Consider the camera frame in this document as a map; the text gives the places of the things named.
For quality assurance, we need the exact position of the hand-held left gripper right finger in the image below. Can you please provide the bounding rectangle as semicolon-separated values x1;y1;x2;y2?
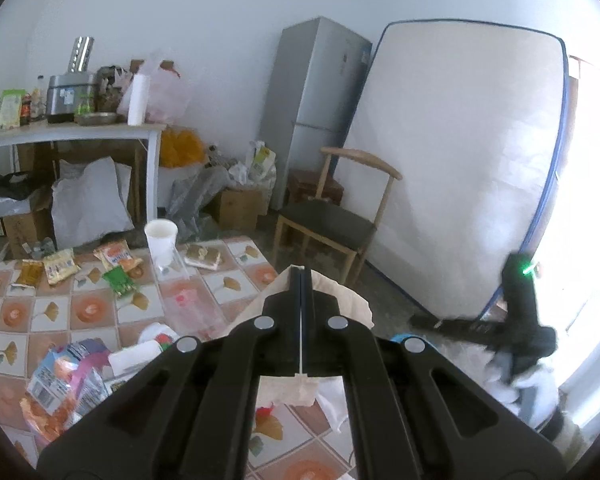
300;266;567;480

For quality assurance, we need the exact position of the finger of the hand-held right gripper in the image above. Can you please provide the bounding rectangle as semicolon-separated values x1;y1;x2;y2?
409;314;507;347

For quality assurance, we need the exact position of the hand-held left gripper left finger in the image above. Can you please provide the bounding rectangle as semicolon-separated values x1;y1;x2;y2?
36;266;301;480

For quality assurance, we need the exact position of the wooden chair with dark seat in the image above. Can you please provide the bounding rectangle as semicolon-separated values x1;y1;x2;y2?
273;147;404;285

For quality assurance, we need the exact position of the clear plastic wrapper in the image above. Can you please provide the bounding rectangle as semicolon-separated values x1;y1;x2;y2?
156;255;228;338

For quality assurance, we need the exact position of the clear cracker packet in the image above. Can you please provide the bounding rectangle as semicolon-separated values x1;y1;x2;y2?
184;243;224;269

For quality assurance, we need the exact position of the brown cardboard box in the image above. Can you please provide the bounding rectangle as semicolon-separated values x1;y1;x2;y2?
214;186;271;232

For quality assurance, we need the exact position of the dark wooden stool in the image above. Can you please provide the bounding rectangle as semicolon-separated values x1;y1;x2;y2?
286;169;346;207

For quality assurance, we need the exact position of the white round container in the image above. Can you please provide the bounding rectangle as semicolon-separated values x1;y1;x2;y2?
136;322;180;357

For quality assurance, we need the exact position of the white paper cup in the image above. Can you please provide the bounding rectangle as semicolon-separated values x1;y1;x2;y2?
144;219;179;267

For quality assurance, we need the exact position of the white and yellow bag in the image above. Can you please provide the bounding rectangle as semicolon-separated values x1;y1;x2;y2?
249;140;277;182

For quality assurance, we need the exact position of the white mattress with blue edge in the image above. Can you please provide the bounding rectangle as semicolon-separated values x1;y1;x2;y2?
340;19;570;322

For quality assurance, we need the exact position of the green snack packet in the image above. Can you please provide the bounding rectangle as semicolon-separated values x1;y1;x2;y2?
102;267;139;299

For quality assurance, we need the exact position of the orange plastic bag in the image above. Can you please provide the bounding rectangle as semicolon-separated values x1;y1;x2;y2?
159;128;207;168

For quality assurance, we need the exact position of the grey refrigerator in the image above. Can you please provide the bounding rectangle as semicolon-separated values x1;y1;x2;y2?
257;16;374;212

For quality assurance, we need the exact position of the white woven sack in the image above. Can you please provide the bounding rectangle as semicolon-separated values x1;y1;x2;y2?
51;156;135;250

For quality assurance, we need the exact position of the yellow and white snack packet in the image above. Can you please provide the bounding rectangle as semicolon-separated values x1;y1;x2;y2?
43;248;82;286

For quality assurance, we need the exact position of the blue and pink snack packet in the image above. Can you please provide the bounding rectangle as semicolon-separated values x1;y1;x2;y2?
26;338;112;413

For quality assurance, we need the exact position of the pale plastic bag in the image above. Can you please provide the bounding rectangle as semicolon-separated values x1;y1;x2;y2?
117;51;192;124

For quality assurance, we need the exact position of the white paper towel roll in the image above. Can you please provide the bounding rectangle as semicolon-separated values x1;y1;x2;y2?
126;73;154;127

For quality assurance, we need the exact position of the orange crumpled snack packet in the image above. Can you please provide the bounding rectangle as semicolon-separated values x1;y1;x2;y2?
19;394;81;443

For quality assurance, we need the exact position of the metal bowl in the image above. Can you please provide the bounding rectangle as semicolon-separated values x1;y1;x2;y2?
74;112;119;127

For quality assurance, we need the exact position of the white side table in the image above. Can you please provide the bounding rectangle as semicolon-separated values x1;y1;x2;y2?
0;122;167;223

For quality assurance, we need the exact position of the cardboard box with dark cloth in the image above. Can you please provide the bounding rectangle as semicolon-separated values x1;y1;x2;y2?
0;171;57;261

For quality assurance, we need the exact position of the silver rice cooker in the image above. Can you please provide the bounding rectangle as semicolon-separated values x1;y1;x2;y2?
46;73;97;124

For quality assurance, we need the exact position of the perforated metal cylinder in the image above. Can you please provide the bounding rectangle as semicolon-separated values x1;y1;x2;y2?
67;36;96;74

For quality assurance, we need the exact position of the green food pouch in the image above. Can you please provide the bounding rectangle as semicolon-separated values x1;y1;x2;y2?
0;89;25;131

